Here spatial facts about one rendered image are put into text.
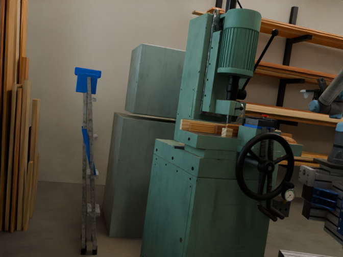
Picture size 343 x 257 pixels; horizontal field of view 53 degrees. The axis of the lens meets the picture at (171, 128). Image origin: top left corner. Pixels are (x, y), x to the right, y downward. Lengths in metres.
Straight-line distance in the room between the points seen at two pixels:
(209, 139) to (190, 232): 0.42
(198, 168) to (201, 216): 0.22
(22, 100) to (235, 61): 1.48
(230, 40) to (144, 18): 2.39
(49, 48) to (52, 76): 0.29
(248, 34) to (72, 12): 2.56
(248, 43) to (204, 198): 0.75
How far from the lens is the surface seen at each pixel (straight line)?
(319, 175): 1.98
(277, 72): 4.06
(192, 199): 1.56
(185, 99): 1.96
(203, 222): 1.61
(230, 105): 1.69
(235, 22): 1.72
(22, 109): 2.53
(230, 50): 1.70
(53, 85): 3.87
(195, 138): 1.51
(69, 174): 3.97
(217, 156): 1.56
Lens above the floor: 1.02
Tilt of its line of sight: 4 degrees down
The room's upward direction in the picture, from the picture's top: 8 degrees clockwise
